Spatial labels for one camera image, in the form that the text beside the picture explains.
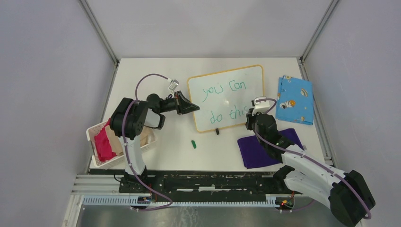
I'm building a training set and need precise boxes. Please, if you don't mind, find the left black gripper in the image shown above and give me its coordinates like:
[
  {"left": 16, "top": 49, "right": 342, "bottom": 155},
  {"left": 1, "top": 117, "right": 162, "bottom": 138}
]
[{"left": 159, "top": 91, "right": 200, "bottom": 115}]

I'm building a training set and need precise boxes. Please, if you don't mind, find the yellow framed whiteboard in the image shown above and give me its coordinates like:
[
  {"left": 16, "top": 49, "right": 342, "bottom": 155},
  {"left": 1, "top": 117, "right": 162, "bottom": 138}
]
[{"left": 187, "top": 65, "right": 264, "bottom": 132}]

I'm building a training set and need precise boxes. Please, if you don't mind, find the green marker cap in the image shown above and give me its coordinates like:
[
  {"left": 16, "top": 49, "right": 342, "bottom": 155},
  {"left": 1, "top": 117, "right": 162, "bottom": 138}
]
[{"left": 191, "top": 140, "right": 197, "bottom": 148}]

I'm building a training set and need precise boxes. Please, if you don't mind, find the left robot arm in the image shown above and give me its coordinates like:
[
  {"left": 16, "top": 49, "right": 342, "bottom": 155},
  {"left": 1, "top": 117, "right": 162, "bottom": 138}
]
[{"left": 110, "top": 91, "right": 200, "bottom": 193}]

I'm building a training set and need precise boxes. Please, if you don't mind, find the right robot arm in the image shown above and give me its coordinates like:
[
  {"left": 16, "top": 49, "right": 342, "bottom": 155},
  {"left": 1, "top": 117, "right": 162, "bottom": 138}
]
[{"left": 245, "top": 108, "right": 375, "bottom": 227}]

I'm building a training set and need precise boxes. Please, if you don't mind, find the purple cloth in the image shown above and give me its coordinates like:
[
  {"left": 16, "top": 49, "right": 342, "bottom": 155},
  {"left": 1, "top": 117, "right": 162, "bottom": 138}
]
[{"left": 237, "top": 128, "right": 303, "bottom": 169}]

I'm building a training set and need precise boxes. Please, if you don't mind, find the blue cartoon cloth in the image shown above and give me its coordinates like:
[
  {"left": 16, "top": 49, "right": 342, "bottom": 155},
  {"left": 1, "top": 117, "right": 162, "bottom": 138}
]
[{"left": 275, "top": 75, "right": 314, "bottom": 125}]

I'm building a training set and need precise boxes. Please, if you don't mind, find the tan cloth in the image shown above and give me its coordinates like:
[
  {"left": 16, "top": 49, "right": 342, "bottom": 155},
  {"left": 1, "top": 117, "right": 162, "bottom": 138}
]
[{"left": 105, "top": 125, "right": 155, "bottom": 156}]

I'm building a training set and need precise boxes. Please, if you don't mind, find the red cloth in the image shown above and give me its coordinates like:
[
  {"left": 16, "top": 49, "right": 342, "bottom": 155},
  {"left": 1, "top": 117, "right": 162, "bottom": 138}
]
[{"left": 94, "top": 125, "right": 117, "bottom": 162}]

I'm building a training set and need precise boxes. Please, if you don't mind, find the white plastic basket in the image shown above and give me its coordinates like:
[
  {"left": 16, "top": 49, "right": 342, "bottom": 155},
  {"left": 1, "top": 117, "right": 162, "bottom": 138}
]
[{"left": 86, "top": 121, "right": 158, "bottom": 169}]

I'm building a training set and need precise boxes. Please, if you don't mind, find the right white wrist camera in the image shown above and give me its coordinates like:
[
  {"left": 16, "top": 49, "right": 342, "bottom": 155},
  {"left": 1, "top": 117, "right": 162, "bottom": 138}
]
[{"left": 252, "top": 96, "right": 272, "bottom": 115}]

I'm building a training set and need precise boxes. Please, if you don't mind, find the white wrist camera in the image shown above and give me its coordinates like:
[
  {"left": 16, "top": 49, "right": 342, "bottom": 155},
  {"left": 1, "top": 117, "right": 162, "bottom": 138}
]
[
  {"left": 168, "top": 79, "right": 179, "bottom": 95},
  {"left": 252, "top": 96, "right": 272, "bottom": 115}
]

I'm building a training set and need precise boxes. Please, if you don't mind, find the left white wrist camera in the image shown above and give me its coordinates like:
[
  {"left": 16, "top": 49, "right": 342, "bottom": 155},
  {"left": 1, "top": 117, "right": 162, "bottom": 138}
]
[{"left": 168, "top": 79, "right": 179, "bottom": 95}]

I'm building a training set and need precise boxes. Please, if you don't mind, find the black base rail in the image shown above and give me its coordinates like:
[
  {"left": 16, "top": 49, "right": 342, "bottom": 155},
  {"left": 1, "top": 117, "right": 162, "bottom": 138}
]
[{"left": 119, "top": 170, "right": 293, "bottom": 202}]

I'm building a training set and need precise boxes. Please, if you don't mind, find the left aluminium frame post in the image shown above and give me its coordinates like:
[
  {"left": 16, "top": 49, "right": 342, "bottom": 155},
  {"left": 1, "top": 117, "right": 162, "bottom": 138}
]
[{"left": 78, "top": 0, "right": 120, "bottom": 67}]

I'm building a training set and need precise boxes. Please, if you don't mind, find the aluminium frame post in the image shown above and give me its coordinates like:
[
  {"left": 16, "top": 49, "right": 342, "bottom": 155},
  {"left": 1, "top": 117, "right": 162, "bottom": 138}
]
[
  {"left": 299, "top": 0, "right": 340, "bottom": 63},
  {"left": 78, "top": 0, "right": 120, "bottom": 67}
]

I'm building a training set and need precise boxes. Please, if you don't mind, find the white slotted cable duct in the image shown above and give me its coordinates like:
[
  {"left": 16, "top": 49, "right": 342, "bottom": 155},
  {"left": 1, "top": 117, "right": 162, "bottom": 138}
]
[{"left": 82, "top": 195, "right": 279, "bottom": 208}]

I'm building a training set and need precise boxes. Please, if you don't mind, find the right aluminium frame post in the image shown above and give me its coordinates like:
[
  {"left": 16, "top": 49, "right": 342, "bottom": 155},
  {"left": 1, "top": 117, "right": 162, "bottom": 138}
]
[{"left": 299, "top": 0, "right": 340, "bottom": 63}]

